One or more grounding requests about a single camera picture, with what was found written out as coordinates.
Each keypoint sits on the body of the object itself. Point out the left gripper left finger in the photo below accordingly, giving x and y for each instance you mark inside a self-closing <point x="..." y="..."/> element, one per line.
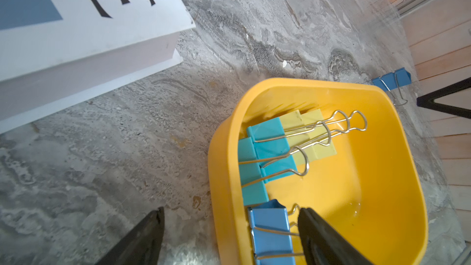
<point x="142" y="245"/>

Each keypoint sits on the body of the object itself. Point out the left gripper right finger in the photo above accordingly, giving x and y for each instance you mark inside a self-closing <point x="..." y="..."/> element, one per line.
<point x="323" y="245"/>

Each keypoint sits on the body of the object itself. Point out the blue binder clip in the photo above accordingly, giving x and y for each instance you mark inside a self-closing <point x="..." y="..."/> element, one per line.
<point x="271" y="235"/>
<point x="391" y="84"/>

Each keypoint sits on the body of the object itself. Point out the yellow plastic storage box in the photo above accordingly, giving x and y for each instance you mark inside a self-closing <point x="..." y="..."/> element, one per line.
<point x="369" y="191"/>

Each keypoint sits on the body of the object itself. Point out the teal binder clip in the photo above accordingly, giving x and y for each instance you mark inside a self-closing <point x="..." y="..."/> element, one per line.
<point x="256" y="173"/>
<point x="270" y="140"/>

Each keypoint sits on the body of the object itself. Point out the yellow binder clip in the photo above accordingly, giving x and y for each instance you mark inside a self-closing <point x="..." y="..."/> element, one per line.
<point x="322" y="130"/>
<point x="296" y="134"/>

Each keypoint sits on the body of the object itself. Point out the white LOEWE book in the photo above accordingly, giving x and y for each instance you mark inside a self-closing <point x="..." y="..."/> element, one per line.
<point x="58" y="53"/>

